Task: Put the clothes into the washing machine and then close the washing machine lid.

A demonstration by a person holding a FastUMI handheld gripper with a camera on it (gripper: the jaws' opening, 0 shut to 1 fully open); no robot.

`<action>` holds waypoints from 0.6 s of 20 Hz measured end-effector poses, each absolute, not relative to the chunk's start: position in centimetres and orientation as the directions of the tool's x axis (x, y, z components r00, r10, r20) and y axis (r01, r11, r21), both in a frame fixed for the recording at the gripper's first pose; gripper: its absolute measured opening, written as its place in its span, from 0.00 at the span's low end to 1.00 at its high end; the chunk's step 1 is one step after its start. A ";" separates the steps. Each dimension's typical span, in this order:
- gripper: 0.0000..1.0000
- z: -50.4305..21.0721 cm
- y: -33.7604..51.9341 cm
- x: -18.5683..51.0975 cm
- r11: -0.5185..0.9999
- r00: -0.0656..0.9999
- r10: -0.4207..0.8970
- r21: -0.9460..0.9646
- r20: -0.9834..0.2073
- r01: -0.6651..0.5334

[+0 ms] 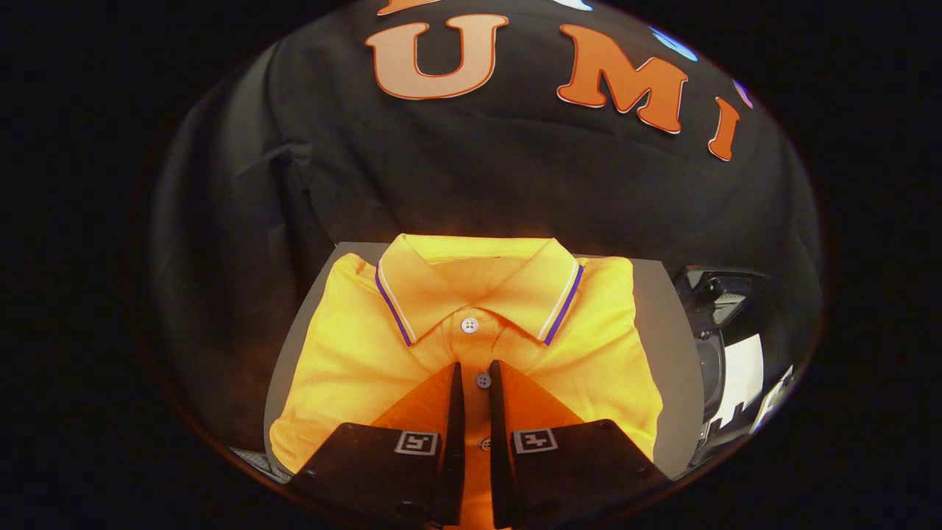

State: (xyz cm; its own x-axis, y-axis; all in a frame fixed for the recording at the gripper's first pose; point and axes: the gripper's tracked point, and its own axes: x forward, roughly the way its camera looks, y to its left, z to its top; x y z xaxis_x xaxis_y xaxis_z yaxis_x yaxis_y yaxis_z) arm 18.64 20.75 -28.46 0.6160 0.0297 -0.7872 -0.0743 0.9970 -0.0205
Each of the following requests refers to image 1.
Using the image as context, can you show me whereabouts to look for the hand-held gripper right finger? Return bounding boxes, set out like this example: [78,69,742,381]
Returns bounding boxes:
[487,358,671,530]

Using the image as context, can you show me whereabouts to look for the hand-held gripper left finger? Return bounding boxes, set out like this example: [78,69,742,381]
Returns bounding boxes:
[291,360,467,528]

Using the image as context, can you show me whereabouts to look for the yellow polo shirt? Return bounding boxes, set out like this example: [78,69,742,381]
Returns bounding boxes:
[268,233,665,530]

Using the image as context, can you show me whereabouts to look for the grey washing machine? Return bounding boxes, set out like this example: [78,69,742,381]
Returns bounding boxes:
[673,266,775,446]

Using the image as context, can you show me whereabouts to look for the white flat panel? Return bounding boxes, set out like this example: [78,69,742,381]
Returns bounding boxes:
[724,333,767,422]

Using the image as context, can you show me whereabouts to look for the black backdrop cloth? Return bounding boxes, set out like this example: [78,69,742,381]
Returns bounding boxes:
[149,0,825,461]

